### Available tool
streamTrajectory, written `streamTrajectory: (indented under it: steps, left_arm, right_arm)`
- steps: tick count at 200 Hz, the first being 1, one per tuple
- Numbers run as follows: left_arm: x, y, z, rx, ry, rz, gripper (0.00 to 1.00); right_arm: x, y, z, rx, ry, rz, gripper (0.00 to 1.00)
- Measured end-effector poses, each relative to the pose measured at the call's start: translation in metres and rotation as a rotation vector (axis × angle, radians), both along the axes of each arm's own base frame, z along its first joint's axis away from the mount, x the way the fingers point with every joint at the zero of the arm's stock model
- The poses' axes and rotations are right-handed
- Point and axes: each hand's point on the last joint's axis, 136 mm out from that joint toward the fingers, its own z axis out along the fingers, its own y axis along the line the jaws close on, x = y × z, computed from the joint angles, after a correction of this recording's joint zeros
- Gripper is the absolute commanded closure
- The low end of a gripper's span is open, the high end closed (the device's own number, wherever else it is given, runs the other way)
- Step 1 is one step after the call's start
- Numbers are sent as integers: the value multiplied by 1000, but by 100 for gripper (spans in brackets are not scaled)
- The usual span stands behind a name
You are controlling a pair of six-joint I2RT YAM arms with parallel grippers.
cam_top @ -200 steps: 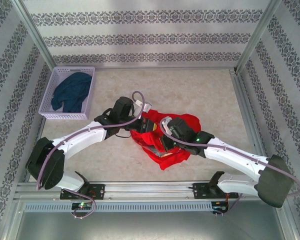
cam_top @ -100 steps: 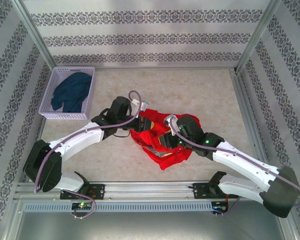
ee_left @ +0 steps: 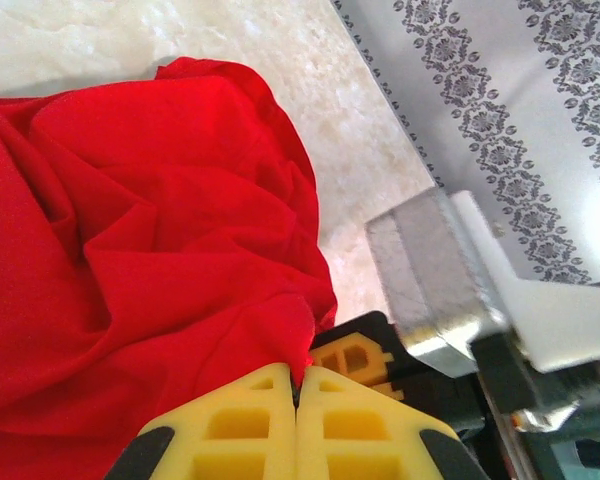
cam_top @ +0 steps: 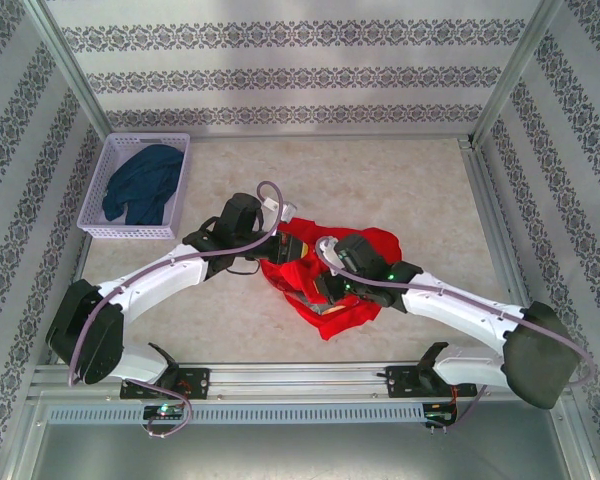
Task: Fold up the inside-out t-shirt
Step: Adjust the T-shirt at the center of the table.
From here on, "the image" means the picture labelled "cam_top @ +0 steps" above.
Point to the red t-shirt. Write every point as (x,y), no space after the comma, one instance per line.
(340,325)

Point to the lavender plastic basket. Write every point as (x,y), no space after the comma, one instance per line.
(130,232)

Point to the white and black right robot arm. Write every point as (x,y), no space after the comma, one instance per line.
(470,315)

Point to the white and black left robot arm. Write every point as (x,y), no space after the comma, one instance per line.
(155,275)

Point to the dark blue garment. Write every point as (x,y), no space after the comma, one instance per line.
(145,180)

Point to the striped white bed cover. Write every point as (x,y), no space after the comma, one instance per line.
(380,136)

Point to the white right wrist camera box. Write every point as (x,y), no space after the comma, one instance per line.
(330,255)

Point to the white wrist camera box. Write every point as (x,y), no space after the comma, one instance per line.
(330,255)
(287,210)

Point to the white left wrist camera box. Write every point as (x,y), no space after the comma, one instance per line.
(287,210)

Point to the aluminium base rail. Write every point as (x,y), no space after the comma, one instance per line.
(300,380)

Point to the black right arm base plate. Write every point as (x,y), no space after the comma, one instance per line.
(402,382)

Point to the aluminium side rail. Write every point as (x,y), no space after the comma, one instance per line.
(502,250)

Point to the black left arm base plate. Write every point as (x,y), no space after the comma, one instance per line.
(197,382)

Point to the aluminium frame post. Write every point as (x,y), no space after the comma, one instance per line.
(518,65)
(71,65)

